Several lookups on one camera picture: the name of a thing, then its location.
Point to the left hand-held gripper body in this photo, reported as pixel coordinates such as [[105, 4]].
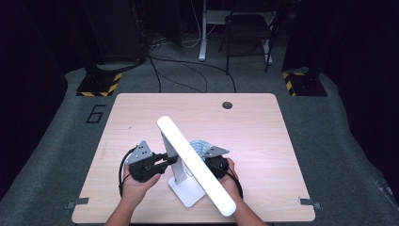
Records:
[[142, 169]]

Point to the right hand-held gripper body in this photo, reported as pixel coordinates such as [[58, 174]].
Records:
[[218, 163]]

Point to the white desk lamp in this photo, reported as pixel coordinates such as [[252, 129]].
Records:
[[188, 150]]

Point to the light blue cloth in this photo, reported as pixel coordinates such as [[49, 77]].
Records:
[[199, 146]]

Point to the person's left hand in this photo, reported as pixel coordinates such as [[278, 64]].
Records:
[[135, 190]]

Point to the person's right hand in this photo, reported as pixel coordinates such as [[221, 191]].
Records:
[[232, 185]]

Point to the black yellow striped stand base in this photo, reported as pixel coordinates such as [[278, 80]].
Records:
[[97, 84], [307, 84]]

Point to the dark cabinet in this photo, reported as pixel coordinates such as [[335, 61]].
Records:
[[119, 31]]

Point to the black chair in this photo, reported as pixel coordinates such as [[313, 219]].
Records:
[[247, 26]]

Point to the grey table bracket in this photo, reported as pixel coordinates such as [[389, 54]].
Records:
[[309, 202], [78, 201]]

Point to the white desk frame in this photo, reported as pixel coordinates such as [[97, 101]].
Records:
[[203, 37]]

